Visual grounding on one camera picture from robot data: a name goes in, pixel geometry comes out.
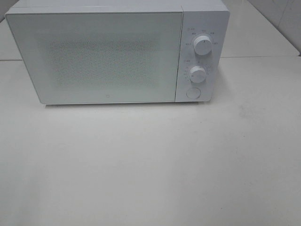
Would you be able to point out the white microwave oven body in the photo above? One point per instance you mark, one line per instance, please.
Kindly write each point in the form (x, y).
(198, 17)

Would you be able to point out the round white door button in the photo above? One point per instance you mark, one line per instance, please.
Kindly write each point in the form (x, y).
(193, 93)

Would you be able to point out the white microwave knob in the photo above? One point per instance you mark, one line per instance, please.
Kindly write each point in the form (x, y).
(202, 44)
(197, 74)

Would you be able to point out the white microwave door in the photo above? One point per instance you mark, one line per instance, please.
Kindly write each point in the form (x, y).
(100, 58)

